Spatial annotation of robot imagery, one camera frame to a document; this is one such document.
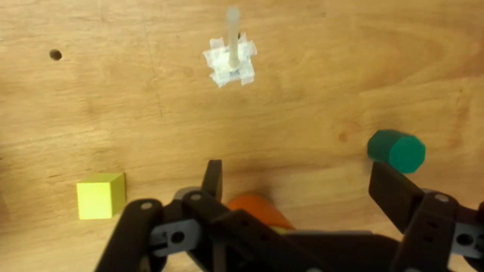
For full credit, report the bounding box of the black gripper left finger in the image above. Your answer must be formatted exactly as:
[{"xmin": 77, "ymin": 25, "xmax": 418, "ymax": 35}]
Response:
[{"xmin": 92, "ymin": 159, "xmax": 239, "ymax": 272}]

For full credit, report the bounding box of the white tape patch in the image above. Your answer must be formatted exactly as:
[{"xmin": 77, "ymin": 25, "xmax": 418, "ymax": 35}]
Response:
[{"xmin": 201, "ymin": 34, "xmax": 259, "ymax": 90}]

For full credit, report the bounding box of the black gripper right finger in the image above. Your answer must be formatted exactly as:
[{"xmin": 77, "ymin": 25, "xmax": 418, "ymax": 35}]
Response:
[{"xmin": 368, "ymin": 162, "xmax": 484, "ymax": 272}]

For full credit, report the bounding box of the green cylinder block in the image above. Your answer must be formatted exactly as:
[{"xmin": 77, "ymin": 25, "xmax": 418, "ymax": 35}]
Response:
[{"xmin": 366, "ymin": 129, "xmax": 428, "ymax": 176}]

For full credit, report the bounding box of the clear plastic stick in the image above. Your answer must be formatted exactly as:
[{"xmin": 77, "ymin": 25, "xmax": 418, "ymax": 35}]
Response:
[{"xmin": 225, "ymin": 5, "xmax": 242, "ymax": 71}]

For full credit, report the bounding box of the orange plastic cup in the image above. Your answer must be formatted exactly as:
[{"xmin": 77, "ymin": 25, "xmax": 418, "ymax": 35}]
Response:
[{"xmin": 227, "ymin": 192, "xmax": 297, "ymax": 233}]

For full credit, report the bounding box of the yellow cube block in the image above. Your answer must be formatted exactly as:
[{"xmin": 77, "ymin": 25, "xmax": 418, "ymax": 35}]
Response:
[{"xmin": 74, "ymin": 171, "xmax": 127, "ymax": 223}]

